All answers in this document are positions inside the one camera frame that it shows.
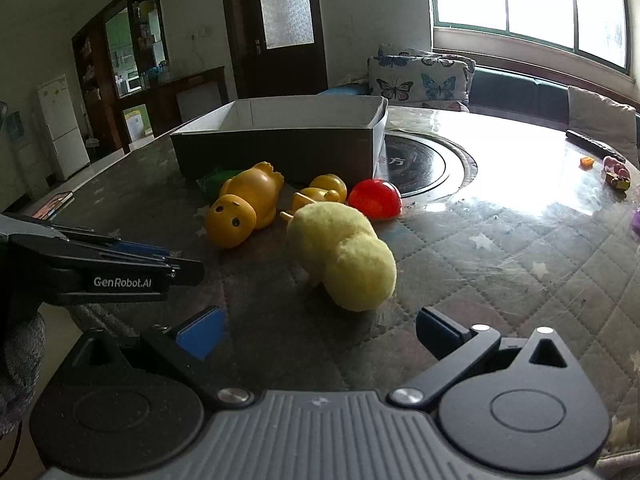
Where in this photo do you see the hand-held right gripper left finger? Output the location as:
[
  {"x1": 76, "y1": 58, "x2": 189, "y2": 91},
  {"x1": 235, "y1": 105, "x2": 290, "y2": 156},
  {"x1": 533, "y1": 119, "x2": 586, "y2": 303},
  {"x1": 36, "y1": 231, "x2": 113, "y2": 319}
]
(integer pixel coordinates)
[{"x1": 65, "y1": 306, "x2": 253, "y2": 407}]

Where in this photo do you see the person's left forearm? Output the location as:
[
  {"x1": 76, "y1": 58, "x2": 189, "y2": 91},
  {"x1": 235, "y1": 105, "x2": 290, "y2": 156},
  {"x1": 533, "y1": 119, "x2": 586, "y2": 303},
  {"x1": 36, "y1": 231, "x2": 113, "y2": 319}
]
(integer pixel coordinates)
[{"x1": 0, "y1": 305, "x2": 47, "y2": 436}]

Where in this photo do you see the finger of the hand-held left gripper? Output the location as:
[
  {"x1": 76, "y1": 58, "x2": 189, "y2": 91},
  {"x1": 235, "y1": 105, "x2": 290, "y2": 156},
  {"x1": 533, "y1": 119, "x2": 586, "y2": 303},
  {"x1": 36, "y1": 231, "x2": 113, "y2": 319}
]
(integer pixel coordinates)
[{"x1": 52, "y1": 226, "x2": 181, "y2": 277}]

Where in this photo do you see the blue sofa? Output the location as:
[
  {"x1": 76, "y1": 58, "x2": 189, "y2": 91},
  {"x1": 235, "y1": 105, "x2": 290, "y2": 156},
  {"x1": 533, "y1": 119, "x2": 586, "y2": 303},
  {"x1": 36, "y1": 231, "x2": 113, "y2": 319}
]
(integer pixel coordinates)
[{"x1": 320, "y1": 62, "x2": 640, "y2": 166}]

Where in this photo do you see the dark wooden door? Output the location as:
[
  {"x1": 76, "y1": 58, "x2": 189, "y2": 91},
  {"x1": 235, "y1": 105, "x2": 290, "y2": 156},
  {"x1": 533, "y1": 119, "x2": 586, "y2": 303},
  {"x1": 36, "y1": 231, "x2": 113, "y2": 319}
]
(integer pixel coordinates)
[{"x1": 218, "y1": 0, "x2": 329, "y2": 104}]

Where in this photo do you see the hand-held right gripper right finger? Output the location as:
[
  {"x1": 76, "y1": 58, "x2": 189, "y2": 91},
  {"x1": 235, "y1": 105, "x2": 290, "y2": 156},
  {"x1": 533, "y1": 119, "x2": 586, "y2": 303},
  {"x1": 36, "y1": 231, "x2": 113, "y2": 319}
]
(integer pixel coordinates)
[{"x1": 389, "y1": 306, "x2": 582, "y2": 408}]

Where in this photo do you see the black remote control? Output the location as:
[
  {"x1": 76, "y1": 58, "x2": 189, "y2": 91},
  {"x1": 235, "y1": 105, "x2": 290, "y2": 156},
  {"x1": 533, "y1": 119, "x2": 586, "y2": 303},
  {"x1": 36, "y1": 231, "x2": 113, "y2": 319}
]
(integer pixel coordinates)
[{"x1": 565, "y1": 129, "x2": 626, "y2": 163}]

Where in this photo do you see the grey sofa cushion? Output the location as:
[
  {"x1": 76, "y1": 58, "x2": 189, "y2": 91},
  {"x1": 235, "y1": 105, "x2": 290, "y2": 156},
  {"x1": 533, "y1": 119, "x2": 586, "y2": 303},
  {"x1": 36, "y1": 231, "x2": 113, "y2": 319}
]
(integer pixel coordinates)
[{"x1": 567, "y1": 85, "x2": 640, "y2": 166}]

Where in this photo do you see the dark wooden sideboard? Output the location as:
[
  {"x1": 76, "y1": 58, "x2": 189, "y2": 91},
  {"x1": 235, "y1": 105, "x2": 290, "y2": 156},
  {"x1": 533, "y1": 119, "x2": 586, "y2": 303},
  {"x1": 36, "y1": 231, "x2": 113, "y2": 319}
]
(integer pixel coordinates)
[{"x1": 159, "y1": 66, "x2": 230, "y2": 134}]

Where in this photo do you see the white refrigerator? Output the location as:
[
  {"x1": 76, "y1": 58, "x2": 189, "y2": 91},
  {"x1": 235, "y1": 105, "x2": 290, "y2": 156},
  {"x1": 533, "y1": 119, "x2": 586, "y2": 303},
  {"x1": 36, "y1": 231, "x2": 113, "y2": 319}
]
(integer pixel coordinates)
[{"x1": 36, "y1": 74, "x2": 91, "y2": 182}]

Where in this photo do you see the large yellow plastic duck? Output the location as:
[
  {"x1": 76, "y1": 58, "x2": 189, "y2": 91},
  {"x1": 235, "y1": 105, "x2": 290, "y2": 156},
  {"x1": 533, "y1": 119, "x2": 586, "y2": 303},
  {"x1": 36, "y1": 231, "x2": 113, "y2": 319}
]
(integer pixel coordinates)
[{"x1": 205, "y1": 161, "x2": 286, "y2": 250}]

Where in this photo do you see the pink toy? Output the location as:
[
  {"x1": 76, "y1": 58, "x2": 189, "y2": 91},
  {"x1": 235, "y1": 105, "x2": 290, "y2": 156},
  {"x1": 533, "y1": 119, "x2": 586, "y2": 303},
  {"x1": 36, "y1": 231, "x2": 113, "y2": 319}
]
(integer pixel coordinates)
[{"x1": 602, "y1": 155, "x2": 631, "y2": 181}]

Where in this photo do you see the small yellow plastic duck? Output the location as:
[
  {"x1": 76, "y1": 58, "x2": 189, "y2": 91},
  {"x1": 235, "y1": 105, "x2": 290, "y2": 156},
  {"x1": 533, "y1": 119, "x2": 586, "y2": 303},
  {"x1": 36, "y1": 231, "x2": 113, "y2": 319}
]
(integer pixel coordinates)
[{"x1": 280, "y1": 174, "x2": 348, "y2": 221}]

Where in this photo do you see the dark wooden shelf cabinet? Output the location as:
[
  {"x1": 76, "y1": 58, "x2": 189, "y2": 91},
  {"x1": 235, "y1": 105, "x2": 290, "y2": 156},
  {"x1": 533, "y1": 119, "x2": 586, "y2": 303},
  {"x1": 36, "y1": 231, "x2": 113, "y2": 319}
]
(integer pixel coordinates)
[{"x1": 71, "y1": 0, "x2": 172, "y2": 154}]

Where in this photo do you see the green plastic toy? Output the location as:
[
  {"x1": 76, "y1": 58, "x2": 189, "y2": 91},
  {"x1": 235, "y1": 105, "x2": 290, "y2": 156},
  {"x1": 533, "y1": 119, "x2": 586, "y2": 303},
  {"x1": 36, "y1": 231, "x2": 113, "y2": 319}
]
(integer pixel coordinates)
[{"x1": 196, "y1": 167, "x2": 244, "y2": 196}]

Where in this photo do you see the large butterfly print pillow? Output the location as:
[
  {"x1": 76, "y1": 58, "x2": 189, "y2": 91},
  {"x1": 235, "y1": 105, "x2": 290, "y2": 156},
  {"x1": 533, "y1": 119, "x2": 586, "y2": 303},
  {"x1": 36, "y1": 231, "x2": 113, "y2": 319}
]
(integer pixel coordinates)
[{"x1": 367, "y1": 55, "x2": 471, "y2": 112}]

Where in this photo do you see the cardboard box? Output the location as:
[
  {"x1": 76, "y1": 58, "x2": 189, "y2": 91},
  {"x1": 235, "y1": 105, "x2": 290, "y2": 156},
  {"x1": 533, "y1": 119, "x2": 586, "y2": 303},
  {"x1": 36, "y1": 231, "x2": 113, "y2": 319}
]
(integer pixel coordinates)
[{"x1": 170, "y1": 96, "x2": 389, "y2": 187}]

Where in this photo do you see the round black induction plate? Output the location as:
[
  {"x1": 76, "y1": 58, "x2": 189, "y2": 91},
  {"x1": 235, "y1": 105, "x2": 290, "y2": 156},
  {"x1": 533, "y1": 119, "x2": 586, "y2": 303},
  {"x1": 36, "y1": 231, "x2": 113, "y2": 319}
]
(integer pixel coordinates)
[{"x1": 375, "y1": 130, "x2": 478, "y2": 198}]

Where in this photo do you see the book with orange cover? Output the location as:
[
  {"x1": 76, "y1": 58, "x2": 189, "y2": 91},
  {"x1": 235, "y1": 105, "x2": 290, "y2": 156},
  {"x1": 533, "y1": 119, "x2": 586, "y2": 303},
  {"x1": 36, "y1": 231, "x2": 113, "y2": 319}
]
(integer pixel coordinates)
[{"x1": 32, "y1": 191, "x2": 75, "y2": 221}]

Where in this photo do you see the red plastic ball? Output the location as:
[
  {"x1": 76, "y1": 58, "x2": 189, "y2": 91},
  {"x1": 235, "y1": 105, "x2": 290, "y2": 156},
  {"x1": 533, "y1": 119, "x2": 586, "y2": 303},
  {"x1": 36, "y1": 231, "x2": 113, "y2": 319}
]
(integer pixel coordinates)
[{"x1": 347, "y1": 178, "x2": 403, "y2": 220}]

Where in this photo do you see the yellow plush chick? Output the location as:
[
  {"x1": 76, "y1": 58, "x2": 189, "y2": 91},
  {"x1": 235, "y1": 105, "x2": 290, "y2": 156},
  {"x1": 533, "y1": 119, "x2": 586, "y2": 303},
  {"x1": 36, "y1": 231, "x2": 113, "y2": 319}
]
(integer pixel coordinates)
[{"x1": 286, "y1": 201, "x2": 397, "y2": 312}]

